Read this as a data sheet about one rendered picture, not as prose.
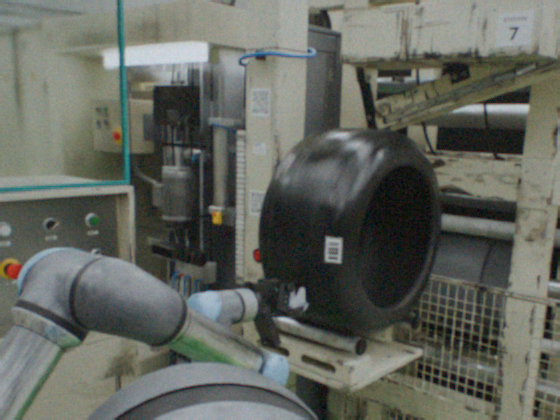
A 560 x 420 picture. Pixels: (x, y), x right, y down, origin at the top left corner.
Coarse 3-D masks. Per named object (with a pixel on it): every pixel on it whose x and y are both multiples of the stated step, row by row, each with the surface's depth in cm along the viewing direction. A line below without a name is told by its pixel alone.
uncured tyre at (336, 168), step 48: (336, 144) 148; (384, 144) 148; (288, 192) 147; (336, 192) 139; (384, 192) 187; (432, 192) 167; (288, 240) 145; (384, 240) 191; (432, 240) 173; (336, 288) 143; (384, 288) 183
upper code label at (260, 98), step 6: (252, 90) 172; (258, 90) 170; (264, 90) 169; (252, 96) 172; (258, 96) 171; (264, 96) 169; (252, 102) 173; (258, 102) 171; (264, 102) 170; (252, 108) 173; (258, 108) 171; (264, 108) 170; (252, 114) 173; (258, 114) 172; (264, 114) 170
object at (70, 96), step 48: (0, 0) 136; (48, 0) 144; (96, 0) 153; (0, 48) 137; (48, 48) 145; (96, 48) 155; (0, 96) 139; (48, 96) 147; (96, 96) 157; (0, 144) 141; (48, 144) 149; (96, 144) 159
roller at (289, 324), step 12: (276, 324) 169; (288, 324) 166; (300, 324) 164; (312, 324) 163; (300, 336) 165; (312, 336) 161; (324, 336) 158; (336, 336) 156; (348, 336) 155; (348, 348) 153; (360, 348) 152
